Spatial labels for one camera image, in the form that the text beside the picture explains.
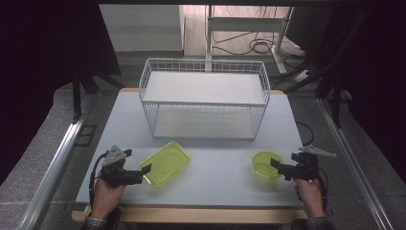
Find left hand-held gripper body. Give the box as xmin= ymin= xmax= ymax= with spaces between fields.
xmin=101 ymin=145 xmax=144 ymax=188

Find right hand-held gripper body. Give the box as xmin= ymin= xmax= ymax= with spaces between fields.
xmin=279 ymin=145 xmax=337 ymax=183

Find green plastic bowl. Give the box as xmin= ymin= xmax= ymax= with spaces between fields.
xmin=251 ymin=149 xmax=283 ymax=179

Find green rectangular plastic tray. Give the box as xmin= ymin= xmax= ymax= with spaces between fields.
xmin=139 ymin=141 xmax=192 ymax=189

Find person's left hand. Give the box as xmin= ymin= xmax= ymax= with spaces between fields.
xmin=90 ymin=174 xmax=127 ymax=221

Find person's right hand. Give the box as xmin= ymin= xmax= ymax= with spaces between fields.
xmin=293 ymin=177 xmax=326 ymax=219

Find black metal stand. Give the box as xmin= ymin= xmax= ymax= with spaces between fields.
xmin=71 ymin=61 xmax=126 ymax=125
xmin=281 ymin=8 xmax=372 ymax=129

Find left hand-held gripper cable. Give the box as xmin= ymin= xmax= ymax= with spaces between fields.
xmin=88 ymin=150 xmax=110 ymax=209

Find black cable loop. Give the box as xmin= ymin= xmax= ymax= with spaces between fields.
xmin=295 ymin=121 xmax=316 ymax=147

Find aluminium rail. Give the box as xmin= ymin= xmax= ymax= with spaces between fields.
xmin=316 ymin=96 xmax=396 ymax=230
xmin=17 ymin=111 xmax=88 ymax=230

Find black floor cables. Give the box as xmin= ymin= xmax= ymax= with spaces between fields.
xmin=212 ymin=5 xmax=305 ymax=68

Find white metal desk frame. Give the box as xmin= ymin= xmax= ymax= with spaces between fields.
xmin=205 ymin=4 xmax=296 ymax=76

